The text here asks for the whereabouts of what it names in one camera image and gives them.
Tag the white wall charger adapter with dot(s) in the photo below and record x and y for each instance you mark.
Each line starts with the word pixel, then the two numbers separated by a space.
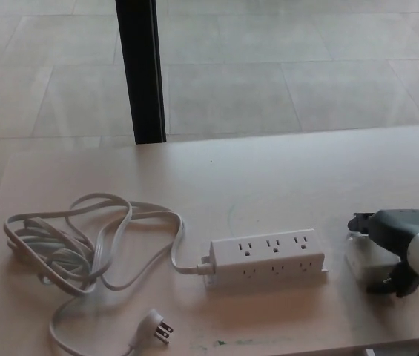
pixel 368 263

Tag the white power strip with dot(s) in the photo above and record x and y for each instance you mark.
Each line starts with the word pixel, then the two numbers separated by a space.
pixel 264 259

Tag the black vertical frame post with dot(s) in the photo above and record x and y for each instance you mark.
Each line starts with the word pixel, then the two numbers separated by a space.
pixel 142 74

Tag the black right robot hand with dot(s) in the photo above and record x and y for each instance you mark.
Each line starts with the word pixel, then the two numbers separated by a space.
pixel 391 226

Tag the white angled three-prong plug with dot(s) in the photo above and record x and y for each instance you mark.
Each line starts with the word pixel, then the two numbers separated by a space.
pixel 155 326

